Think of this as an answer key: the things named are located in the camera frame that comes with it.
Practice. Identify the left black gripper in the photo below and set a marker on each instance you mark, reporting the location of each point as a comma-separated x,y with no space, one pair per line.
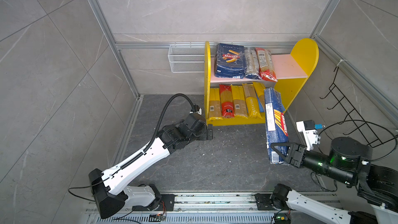
204,134

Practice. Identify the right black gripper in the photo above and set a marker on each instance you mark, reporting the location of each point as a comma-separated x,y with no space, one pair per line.
296,156

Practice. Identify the yellow spaghetti pack top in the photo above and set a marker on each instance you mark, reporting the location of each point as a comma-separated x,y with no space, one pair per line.
215,112

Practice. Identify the blue Barilla spaghetti box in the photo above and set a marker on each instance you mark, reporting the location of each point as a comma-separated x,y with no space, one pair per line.
276,128

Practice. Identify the yellow spaghetti pack barcode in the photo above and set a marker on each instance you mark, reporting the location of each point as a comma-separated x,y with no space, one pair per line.
239,103

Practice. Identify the yellow spaghetti pack white lettering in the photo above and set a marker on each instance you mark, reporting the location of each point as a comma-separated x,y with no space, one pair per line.
251,101

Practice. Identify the blue Barilla pasta bag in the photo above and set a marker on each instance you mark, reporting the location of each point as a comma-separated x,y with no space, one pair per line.
230,61

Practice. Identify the dark label spaghetti pack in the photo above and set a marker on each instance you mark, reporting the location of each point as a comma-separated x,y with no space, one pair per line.
251,71

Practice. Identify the red blue spaghetti pack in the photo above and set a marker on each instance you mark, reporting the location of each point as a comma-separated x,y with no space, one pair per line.
266,66

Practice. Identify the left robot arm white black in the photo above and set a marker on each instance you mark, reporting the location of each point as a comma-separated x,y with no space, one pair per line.
110,188

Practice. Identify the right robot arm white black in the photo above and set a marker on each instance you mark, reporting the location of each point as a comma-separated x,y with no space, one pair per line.
349,162

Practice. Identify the yellow pink blue shelf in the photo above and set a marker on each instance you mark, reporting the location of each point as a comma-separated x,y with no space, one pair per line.
292,71

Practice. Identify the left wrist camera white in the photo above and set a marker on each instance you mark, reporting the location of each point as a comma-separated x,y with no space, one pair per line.
196,109

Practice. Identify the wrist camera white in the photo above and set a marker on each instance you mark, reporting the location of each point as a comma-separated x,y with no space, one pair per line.
310,132
196,109

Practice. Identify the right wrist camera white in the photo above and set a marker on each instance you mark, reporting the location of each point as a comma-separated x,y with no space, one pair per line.
310,132

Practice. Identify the white wire mesh basket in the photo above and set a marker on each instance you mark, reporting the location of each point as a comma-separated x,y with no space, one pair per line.
190,58

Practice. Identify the black wire hook rack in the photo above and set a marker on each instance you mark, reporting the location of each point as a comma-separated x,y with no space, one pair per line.
362,128

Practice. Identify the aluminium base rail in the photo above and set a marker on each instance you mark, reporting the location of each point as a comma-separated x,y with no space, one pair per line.
202,208

